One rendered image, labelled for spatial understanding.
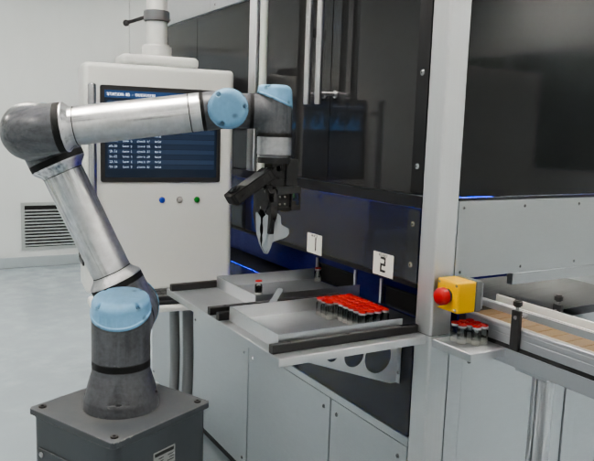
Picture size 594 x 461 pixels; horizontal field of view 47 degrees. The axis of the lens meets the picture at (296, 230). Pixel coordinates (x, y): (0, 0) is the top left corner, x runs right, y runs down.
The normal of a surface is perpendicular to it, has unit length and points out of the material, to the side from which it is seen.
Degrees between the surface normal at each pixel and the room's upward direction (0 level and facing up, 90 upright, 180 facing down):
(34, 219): 90
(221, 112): 90
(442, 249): 90
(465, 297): 90
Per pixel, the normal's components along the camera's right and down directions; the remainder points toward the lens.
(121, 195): 0.40, 0.15
